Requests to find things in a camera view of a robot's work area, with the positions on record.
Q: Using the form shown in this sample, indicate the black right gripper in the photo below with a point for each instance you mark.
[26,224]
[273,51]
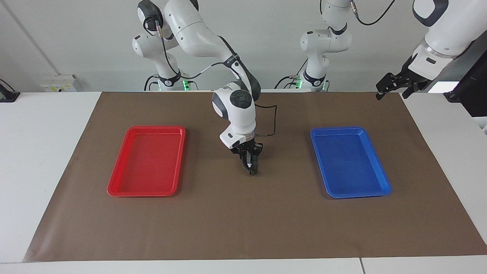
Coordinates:
[247,148]

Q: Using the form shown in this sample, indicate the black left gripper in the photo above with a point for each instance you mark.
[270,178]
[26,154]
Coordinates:
[409,80]

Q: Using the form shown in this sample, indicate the curved black metal bracket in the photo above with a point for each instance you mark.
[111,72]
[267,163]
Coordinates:
[251,170]

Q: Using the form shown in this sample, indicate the brown paper table mat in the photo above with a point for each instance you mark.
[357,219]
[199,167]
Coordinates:
[243,220]

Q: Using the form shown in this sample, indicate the black monitor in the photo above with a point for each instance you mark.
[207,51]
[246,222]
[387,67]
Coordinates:
[475,91]

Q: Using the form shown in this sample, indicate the blue plastic tray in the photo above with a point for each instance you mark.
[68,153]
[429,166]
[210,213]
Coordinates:
[350,163]

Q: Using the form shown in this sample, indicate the red plastic tray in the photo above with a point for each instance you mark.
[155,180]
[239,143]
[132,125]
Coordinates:
[146,163]

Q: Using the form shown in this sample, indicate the white wall power box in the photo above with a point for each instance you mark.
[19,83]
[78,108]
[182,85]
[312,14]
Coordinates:
[57,83]

